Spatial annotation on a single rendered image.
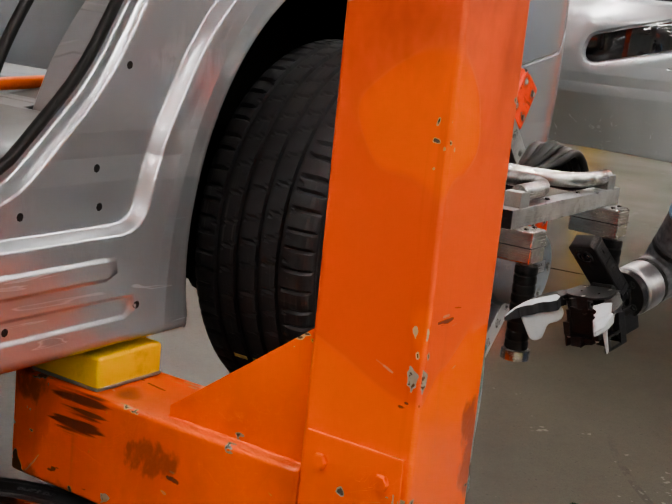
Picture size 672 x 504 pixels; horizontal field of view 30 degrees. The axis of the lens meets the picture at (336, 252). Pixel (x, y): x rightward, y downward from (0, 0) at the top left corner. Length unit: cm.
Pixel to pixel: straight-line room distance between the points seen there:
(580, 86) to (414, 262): 310
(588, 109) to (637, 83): 19
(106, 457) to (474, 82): 77
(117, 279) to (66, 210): 13
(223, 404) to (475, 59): 58
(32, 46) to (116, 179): 220
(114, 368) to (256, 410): 28
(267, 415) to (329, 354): 15
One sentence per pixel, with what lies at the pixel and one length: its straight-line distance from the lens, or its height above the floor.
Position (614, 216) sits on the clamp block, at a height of 94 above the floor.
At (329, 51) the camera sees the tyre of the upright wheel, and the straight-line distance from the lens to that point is 215.
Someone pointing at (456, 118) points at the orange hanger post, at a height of 115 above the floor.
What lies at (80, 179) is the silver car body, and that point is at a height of 99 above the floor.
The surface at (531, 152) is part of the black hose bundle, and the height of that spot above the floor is 103.
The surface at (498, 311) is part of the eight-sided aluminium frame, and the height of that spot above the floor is 71.
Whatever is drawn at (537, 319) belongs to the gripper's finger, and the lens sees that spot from 183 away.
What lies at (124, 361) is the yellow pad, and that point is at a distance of 185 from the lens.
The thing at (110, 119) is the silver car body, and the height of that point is 107.
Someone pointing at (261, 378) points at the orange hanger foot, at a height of 77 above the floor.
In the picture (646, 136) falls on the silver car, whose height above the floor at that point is 85.
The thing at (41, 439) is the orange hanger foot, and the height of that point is 59.
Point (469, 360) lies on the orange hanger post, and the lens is 157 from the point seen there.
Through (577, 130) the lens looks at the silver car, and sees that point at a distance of 457.
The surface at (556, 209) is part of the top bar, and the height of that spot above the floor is 97.
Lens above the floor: 129
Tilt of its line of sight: 12 degrees down
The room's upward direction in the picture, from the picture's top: 6 degrees clockwise
